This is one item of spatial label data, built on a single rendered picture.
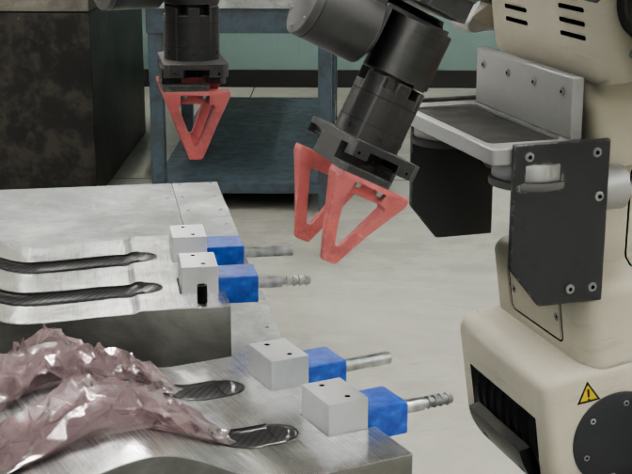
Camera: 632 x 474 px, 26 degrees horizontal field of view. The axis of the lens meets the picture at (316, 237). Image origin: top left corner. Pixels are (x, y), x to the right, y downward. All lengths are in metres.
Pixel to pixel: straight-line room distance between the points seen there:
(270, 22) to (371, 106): 3.92
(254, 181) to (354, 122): 4.07
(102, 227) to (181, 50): 0.58
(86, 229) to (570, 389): 0.79
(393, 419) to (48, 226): 0.92
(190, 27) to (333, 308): 2.72
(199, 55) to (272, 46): 6.49
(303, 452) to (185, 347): 0.27
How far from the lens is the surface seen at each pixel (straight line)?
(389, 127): 1.10
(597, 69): 1.33
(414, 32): 1.10
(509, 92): 1.44
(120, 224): 1.95
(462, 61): 7.91
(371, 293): 4.20
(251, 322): 1.53
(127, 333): 1.31
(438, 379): 3.55
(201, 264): 1.34
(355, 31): 1.08
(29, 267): 1.49
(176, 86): 1.37
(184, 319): 1.31
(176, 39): 1.40
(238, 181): 5.15
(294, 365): 1.20
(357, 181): 1.07
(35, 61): 5.35
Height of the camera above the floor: 1.31
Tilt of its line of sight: 16 degrees down
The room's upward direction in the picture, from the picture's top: straight up
